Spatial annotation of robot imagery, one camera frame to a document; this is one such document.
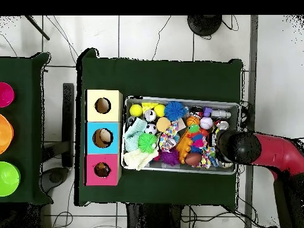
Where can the mint knitted cloth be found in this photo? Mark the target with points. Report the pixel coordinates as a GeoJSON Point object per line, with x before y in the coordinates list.
{"type": "Point", "coordinates": [136, 127]}

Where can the green spiky ball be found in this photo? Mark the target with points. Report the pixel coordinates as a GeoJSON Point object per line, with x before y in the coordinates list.
{"type": "Point", "coordinates": [147, 142]}

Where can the cream knitted cloth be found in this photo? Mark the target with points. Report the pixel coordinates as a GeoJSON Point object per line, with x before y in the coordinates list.
{"type": "Point", "coordinates": [139, 159]}

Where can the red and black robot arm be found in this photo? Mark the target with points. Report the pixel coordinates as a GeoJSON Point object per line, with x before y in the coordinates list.
{"type": "Point", "coordinates": [280, 152]}

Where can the wooden box with three holes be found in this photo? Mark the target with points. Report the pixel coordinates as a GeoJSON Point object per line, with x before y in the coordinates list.
{"type": "Point", "coordinates": [114, 128]}

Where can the silver mesh bin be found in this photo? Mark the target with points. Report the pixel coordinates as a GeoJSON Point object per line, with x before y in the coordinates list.
{"type": "Point", "coordinates": [185, 169]}

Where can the blue spiky ball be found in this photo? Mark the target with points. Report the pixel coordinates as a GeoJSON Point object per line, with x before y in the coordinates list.
{"type": "Point", "coordinates": [175, 111]}

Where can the orange plastic block toy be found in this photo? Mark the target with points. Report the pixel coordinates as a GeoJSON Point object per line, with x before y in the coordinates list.
{"type": "Point", "coordinates": [183, 147]}

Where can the small orange basketball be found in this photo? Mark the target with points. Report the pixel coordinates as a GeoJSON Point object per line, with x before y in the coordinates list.
{"type": "Point", "coordinates": [193, 120]}

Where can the dark green table cloth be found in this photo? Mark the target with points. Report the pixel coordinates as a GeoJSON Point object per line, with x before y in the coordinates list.
{"type": "Point", "coordinates": [154, 78]}
{"type": "Point", "coordinates": [26, 118]}

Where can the rainbow spiky caterpillar toy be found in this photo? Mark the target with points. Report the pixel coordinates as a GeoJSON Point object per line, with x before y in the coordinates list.
{"type": "Point", "coordinates": [198, 142]}

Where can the small brown football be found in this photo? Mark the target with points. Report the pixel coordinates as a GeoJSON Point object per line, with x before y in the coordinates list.
{"type": "Point", "coordinates": [193, 158]}

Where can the small white baseball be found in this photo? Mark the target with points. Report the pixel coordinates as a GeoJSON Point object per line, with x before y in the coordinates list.
{"type": "Point", "coordinates": [206, 123]}

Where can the black upright panel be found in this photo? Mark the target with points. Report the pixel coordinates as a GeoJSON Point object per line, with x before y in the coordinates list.
{"type": "Point", "coordinates": [68, 118]}

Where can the grey black stand foot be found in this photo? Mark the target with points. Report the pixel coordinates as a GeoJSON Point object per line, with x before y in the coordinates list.
{"type": "Point", "coordinates": [55, 177]}

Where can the black round stand base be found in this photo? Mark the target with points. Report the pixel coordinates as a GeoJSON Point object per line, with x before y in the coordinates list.
{"type": "Point", "coordinates": [204, 25]}

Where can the orange bowl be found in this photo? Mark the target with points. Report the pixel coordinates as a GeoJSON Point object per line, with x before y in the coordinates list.
{"type": "Point", "coordinates": [6, 134]}

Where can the pink bowl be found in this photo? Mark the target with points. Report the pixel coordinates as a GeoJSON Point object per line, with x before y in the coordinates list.
{"type": "Point", "coordinates": [6, 95]}

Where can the thin black rod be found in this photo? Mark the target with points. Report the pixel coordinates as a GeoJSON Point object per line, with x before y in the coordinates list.
{"type": "Point", "coordinates": [38, 28]}

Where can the green bowl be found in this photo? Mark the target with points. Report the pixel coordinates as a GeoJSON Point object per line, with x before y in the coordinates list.
{"type": "Point", "coordinates": [8, 179]}

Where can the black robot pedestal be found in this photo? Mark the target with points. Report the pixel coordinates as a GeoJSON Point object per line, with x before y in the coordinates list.
{"type": "Point", "coordinates": [154, 216]}

